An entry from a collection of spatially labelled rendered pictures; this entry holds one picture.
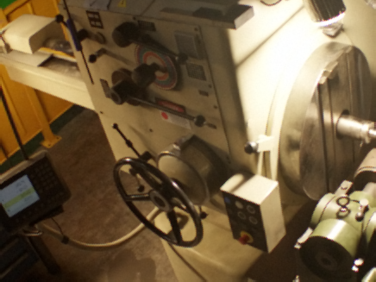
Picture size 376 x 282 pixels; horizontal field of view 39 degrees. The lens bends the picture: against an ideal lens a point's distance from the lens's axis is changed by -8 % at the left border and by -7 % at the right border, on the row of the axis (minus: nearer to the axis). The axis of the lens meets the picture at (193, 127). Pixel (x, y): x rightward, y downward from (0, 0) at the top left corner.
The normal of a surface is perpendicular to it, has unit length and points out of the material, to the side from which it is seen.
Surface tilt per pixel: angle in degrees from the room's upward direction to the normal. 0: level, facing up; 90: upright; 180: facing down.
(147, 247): 0
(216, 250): 0
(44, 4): 90
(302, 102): 39
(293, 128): 58
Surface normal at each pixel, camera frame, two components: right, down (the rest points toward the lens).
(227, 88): -0.62, 0.58
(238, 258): -0.22, -0.78
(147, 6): -0.59, -0.15
